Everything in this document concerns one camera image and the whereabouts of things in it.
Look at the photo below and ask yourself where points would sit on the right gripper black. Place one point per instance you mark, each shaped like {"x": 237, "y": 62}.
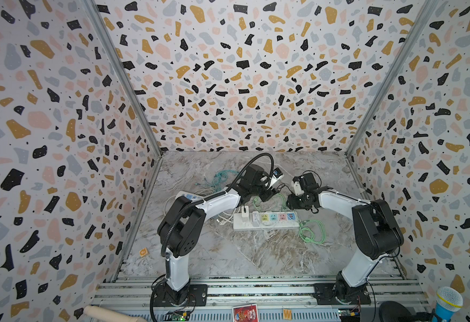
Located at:
{"x": 290, "y": 202}

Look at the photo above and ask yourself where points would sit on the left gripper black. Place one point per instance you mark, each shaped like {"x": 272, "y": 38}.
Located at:
{"x": 270, "y": 192}

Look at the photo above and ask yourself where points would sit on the white rectangular charger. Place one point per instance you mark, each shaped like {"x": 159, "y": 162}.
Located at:
{"x": 256, "y": 218}

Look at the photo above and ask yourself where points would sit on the white square charger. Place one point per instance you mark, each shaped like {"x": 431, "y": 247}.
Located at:
{"x": 245, "y": 214}

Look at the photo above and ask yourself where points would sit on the large colourful power strip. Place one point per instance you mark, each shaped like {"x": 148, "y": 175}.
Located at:
{"x": 268, "y": 221}

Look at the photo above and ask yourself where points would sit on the small white blue power strip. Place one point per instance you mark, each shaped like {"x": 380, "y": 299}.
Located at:
{"x": 188, "y": 195}

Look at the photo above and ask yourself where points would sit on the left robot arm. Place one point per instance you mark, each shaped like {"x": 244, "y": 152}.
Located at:
{"x": 181, "y": 227}

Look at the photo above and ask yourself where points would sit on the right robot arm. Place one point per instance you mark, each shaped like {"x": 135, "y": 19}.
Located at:
{"x": 377, "y": 235}

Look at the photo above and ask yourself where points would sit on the small yellow tag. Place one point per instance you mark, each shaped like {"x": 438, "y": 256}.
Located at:
{"x": 287, "y": 314}

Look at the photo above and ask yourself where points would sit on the red snack packet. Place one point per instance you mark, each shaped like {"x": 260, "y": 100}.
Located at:
{"x": 245, "y": 313}

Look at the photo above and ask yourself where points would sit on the orange tag on table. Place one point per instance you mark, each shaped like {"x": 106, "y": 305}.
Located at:
{"x": 143, "y": 252}

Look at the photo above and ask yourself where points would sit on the black round object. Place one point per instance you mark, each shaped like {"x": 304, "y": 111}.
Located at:
{"x": 391, "y": 311}

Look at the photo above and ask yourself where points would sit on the blue toy microphone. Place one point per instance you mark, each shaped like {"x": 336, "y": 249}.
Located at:
{"x": 448, "y": 302}

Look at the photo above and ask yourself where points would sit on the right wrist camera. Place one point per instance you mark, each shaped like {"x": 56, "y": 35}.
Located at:
{"x": 309, "y": 181}

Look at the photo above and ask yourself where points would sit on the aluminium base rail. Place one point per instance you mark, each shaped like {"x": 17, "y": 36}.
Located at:
{"x": 213, "y": 298}

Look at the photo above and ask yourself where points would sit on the beige roll handle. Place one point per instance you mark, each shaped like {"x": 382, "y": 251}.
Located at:
{"x": 107, "y": 315}

